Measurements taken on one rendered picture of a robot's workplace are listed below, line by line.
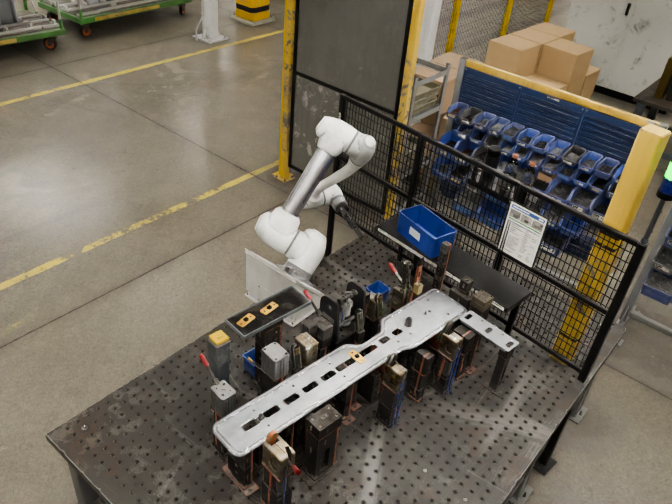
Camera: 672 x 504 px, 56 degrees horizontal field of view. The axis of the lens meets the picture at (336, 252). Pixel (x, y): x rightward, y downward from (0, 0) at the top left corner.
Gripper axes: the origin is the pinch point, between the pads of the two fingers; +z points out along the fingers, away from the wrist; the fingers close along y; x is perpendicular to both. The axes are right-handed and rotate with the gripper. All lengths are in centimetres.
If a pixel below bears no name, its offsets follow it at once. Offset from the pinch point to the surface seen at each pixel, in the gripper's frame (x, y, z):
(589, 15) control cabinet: -378, 377, -328
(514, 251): -62, 1, 65
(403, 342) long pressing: 7, -32, 87
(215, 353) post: 70, -87, 70
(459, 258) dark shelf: -38, 9, 47
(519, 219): -72, -13, 59
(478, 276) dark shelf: -40, 6, 63
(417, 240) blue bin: -25.1, -2.1, 29.1
